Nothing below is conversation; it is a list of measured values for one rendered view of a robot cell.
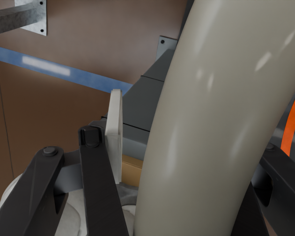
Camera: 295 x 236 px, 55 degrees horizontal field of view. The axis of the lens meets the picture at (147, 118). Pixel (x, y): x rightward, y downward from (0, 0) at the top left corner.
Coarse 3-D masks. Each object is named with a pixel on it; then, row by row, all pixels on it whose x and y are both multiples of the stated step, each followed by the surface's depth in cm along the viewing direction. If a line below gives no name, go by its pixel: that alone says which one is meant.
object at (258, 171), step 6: (258, 168) 13; (258, 174) 13; (264, 174) 13; (252, 180) 13; (258, 180) 13; (264, 180) 13; (270, 180) 13; (258, 186) 14; (264, 186) 13; (270, 186) 14
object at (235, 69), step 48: (240, 0) 5; (288, 0) 5; (192, 48) 6; (240, 48) 5; (288, 48) 5; (192, 96) 6; (240, 96) 6; (288, 96) 6; (192, 144) 6; (240, 144) 6; (144, 192) 8; (192, 192) 7; (240, 192) 7
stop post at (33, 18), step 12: (24, 0) 155; (36, 0) 153; (0, 12) 138; (12, 12) 141; (24, 12) 147; (36, 12) 156; (0, 24) 135; (12, 24) 142; (24, 24) 150; (36, 24) 160
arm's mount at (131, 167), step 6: (126, 156) 77; (126, 162) 75; (132, 162) 76; (138, 162) 76; (126, 168) 76; (132, 168) 75; (138, 168) 74; (126, 174) 77; (132, 174) 76; (138, 174) 75; (126, 180) 78; (132, 180) 77; (138, 180) 76; (138, 186) 77
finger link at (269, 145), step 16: (272, 144) 13; (272, 160) 12; (288, 160) 12; (272, 176) 12; (288, 176) 11; (256, 192) 13; (272, 192) 12; (288, 192) 11; (272, 208) 12; (288, 208) 11; (272, 224) 12; (288, 224) 11
